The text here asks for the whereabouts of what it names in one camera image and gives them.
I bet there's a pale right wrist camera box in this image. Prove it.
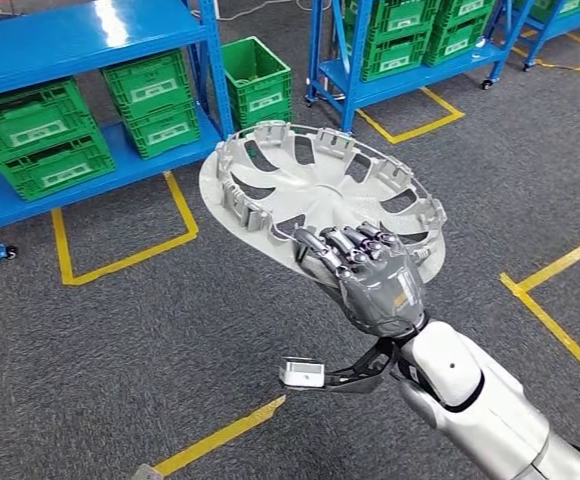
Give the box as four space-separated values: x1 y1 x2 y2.
278 356 326 390

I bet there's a grey plastic wheel cover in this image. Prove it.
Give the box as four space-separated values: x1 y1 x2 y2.
198 120 448 287

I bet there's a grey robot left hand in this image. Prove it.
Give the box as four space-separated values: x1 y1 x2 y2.
131 463 165 480

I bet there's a blue metal shelf rack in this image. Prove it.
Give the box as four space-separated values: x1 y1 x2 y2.
0 0 234 262
512 0 580 72
306 0 538 136

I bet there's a yellow floor tape line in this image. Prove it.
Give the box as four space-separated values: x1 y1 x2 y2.
152 394 288 480

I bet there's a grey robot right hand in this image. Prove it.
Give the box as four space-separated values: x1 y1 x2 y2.
292 221 427 339

